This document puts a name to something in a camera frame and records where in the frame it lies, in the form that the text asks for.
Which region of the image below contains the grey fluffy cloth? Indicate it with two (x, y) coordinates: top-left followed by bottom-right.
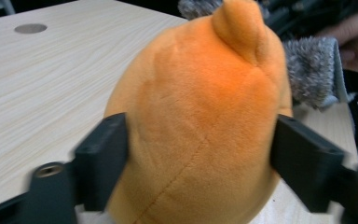
(177, 0), (356, 110)

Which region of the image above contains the grey round cable grommet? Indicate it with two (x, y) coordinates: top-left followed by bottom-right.
(13, 22), (48, 35)

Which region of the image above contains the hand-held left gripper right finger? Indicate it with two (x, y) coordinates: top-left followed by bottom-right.
(269, 113), (347, 214)

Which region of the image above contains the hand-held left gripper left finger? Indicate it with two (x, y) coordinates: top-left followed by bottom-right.
(74, 112), (130, 213)

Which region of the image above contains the orange plush toy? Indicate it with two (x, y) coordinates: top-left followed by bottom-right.
(103, 0), (294, 224)

